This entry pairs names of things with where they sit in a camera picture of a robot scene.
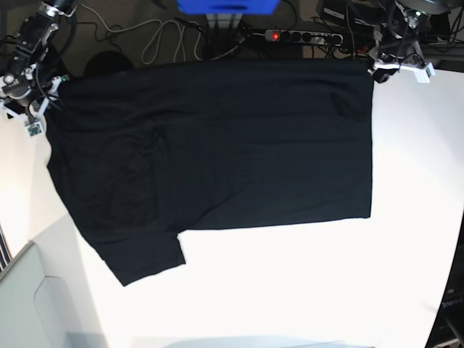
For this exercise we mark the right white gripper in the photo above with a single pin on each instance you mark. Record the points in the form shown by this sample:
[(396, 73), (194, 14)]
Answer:
[(27, 96)]

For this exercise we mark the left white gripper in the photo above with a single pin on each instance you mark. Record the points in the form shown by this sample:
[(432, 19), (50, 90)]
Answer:
[(395, 57)]

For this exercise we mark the black T-shirt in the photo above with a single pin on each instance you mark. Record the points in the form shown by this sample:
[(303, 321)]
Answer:
[(140, 156)]

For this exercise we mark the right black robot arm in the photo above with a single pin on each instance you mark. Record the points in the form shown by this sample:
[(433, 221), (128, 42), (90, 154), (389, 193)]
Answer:
[(33, 43)]

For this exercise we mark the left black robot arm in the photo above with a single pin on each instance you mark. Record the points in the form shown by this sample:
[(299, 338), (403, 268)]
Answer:
[(397, 39)]

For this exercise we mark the black power strip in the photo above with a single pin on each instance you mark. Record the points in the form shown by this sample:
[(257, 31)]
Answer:
[(313, 38)]

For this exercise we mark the blue plastic box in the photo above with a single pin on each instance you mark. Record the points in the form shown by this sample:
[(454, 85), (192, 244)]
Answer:
[(246, 7)]

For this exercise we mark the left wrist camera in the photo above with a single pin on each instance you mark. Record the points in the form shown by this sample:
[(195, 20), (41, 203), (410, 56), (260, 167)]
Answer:
[(424, 74)]

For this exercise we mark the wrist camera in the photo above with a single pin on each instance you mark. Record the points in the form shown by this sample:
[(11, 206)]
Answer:
[(424, 74), (34, 129)]

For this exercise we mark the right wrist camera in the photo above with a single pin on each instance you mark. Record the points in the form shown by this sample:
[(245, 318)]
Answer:
[(34, 129)]

